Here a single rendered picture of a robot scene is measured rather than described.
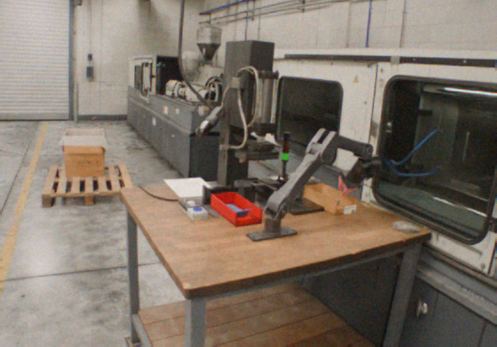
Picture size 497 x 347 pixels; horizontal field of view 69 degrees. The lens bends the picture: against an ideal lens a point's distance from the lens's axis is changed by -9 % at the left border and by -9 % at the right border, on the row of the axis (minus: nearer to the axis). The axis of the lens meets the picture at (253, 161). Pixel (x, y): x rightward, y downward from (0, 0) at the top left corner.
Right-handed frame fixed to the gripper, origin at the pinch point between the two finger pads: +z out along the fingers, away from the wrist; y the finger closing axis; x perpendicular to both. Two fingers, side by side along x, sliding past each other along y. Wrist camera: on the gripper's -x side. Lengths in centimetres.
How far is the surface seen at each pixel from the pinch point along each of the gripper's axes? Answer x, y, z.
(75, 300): 109, 36, 144
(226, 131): 36, 53, 12
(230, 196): 45, 16, 18
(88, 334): 106, 4, 124
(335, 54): -29, 77, -28
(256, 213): 43.0, -1.2, 8.2
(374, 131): -27.0, 23.6, -16.4
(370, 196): -27.6, 2.1, 9.5
